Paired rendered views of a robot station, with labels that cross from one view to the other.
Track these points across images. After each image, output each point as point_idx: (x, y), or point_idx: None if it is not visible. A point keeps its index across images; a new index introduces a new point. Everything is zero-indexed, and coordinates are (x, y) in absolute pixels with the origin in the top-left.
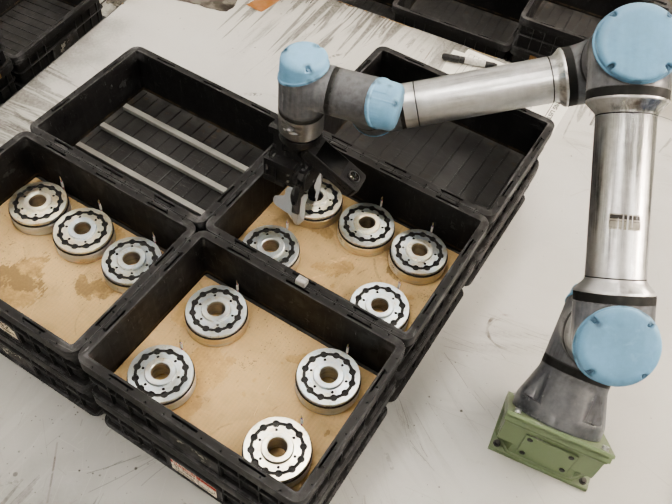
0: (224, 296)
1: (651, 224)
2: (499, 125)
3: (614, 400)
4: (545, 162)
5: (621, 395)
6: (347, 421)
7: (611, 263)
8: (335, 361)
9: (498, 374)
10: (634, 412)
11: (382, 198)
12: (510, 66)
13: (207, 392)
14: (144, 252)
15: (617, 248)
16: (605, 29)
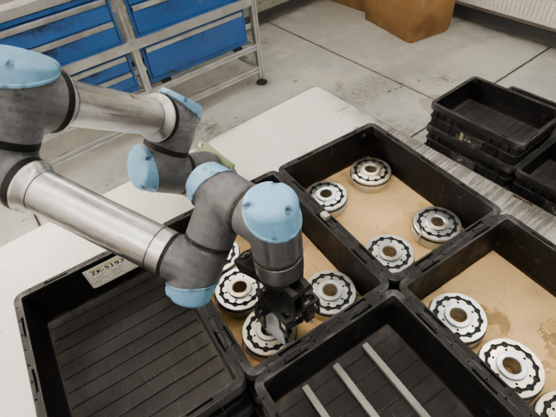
0: (381, 261)
1: (8, 292)
2: (44, 347)
3: (158, 201)
4: (7, 385)
5: (151, 202)
6: (332, 144)
7: (153, 101)
8: (318, 200)
9: None
10: (154, 194)
11: (214, 296)
12: (64, 196)
13: (404, 218)
14: (445, 317)
15: (145, 98)
16: (31, 64)
